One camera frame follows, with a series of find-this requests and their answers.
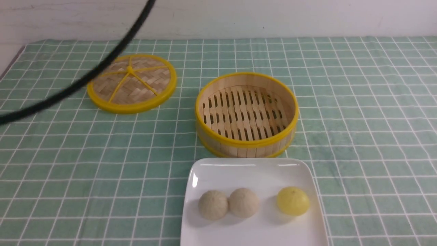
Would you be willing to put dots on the green checkered tablecloth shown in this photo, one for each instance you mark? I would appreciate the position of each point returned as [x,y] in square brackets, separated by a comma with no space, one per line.
[74,175]

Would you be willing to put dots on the white square plate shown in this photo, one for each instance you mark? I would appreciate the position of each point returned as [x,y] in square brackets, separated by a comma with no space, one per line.
[269,226]

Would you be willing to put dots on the white steamed bun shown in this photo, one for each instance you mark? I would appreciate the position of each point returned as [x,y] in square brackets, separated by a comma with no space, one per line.
[213,205]
[243,203]

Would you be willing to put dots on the white steamed bun back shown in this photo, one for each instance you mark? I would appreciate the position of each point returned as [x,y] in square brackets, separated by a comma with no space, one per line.
[243,203]

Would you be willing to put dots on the white steamed bun front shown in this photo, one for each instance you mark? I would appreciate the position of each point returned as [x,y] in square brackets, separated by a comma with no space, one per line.
[213,205]

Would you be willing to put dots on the yellow bamboo steamer lid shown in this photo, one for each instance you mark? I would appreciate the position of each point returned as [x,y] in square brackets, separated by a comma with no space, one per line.
[133,84]

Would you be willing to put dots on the yellow bamboo steamer basket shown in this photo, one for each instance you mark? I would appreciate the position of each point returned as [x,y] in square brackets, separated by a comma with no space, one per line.
[246,115]

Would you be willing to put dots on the yellow steamed bun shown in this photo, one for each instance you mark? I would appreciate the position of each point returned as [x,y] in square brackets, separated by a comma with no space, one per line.
[292,201]

